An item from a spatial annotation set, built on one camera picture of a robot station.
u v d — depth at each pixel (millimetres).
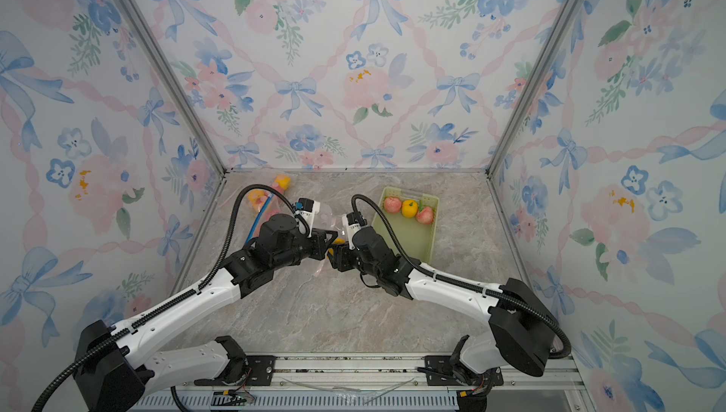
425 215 1001
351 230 705
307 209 663
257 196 1042
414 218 1023
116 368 380
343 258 684
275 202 972
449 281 507
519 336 418
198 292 482
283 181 1103
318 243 641
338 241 749
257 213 1055
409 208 1027
